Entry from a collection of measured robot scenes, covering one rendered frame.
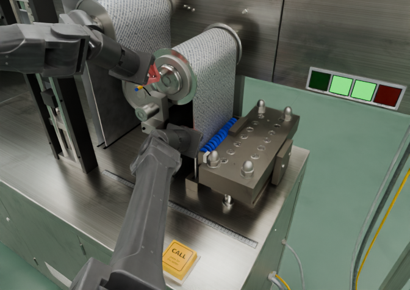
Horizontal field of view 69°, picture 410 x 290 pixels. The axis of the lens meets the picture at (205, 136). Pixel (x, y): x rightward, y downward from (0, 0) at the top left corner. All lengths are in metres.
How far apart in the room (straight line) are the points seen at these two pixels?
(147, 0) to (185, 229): 0.65
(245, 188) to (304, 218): 1.37
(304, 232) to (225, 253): 1.29
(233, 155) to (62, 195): 0.53
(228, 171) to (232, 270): 0.24
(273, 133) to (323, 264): 1.13
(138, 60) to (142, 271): 0.44
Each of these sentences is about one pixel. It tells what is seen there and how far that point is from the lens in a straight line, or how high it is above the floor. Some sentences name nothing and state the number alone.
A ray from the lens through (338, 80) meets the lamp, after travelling 0.95.
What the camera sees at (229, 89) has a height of 1.15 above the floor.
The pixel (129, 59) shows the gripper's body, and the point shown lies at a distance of 0.63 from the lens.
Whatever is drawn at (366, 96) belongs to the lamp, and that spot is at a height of 1.17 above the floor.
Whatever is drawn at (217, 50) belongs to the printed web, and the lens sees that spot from 0.84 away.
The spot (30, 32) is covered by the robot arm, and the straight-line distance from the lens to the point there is 0.55.
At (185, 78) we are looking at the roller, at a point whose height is 1.26.
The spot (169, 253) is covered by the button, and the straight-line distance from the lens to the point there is 0.77.
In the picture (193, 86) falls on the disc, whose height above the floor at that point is 1.24.
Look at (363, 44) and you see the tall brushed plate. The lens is 0.92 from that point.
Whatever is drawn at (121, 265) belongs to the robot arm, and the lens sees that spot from 0.33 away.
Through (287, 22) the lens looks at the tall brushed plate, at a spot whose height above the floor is 1.33.
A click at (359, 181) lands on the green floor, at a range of 2.53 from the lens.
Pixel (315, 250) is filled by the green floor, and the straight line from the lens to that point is 1.99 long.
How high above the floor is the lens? 1.57
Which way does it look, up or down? 36 degrees down
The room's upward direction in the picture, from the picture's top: straight up
